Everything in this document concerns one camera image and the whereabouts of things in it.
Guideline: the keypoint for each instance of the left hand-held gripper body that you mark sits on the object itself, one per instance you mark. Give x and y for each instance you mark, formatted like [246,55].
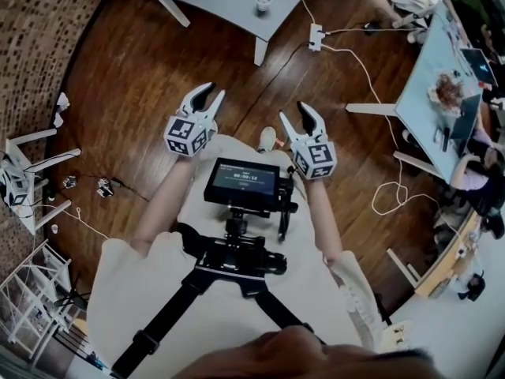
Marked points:
[185,136]

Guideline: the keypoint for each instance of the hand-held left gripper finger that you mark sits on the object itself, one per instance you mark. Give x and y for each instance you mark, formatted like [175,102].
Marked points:
[215,107]
[195,101]

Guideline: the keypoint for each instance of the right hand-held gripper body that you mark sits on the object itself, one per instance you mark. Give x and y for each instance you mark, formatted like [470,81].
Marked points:
[317,158]

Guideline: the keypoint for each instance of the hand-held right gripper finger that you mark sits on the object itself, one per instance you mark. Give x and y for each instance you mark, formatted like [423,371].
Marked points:
[313,122]
[291,130]

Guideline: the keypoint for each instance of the person's right forearm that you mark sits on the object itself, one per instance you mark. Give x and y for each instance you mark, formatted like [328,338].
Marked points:
[321,219]

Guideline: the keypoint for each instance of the person's left forearm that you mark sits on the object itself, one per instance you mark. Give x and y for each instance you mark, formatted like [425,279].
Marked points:
[161,207]

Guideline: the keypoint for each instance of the small white paper cup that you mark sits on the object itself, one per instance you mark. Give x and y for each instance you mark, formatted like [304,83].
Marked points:
[54,229]

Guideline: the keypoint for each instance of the person's right white shoe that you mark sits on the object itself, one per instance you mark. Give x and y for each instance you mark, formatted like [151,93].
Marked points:
[267,138]

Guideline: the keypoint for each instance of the black chest-mounted monitor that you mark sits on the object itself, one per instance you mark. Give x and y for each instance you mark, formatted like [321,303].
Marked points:
[242,180]

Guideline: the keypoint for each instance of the white power strip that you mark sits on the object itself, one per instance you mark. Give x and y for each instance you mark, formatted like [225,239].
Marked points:
[315,34]

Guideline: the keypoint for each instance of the small electronic device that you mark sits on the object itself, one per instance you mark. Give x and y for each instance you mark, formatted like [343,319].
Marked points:
[105,187]
[70,182]

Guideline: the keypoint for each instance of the light blue table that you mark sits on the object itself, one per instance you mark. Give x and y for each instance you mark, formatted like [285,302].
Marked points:
[418,121]

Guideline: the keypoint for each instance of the black charger adapter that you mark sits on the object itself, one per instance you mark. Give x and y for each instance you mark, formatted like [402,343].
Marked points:
[371,28]

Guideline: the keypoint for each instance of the black chest harness rig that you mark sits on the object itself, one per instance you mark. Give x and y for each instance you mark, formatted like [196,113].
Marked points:
[236,255]

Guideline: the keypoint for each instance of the crumpled white paper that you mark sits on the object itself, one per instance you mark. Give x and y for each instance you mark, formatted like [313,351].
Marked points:
[58,120]
[63,101]

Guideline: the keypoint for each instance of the brown dried bouquet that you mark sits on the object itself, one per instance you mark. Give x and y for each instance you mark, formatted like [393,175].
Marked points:
[447,89]

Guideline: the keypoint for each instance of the dark open laptop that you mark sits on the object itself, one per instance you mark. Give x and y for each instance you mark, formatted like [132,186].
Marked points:
[465,124]

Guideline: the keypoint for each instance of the white stool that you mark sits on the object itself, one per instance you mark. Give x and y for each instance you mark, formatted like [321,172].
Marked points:
[31,136]

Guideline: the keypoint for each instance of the white chair base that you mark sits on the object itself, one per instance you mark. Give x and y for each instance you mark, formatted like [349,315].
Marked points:
[410,2]

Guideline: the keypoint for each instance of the wooden desk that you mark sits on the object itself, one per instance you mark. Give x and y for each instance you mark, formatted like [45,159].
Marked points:
[442,271]

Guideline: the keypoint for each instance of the laptop with lit screen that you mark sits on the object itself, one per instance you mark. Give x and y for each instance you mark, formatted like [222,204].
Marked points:
[479,67]

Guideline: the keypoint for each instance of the idle white gripper device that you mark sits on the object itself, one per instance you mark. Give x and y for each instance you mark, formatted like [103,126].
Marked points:
[17,197]

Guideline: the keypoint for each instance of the person's white clothing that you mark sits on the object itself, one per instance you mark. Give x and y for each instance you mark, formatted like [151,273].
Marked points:
[221,318]

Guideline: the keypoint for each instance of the person's face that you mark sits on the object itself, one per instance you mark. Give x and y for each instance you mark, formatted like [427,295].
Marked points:
[284,350]

